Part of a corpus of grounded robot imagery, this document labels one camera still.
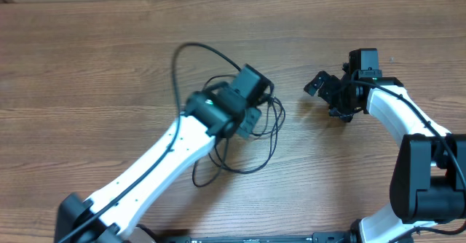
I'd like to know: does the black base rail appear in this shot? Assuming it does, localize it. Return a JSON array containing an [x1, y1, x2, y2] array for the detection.
[[145, 231, 414, 243]]

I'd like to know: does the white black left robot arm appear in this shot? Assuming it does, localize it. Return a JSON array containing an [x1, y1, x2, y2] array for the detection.
[[54, 42, 274, 242]]

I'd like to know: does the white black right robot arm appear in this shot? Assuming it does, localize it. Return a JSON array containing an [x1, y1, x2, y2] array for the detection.
[[304, 48, 465, 242]]

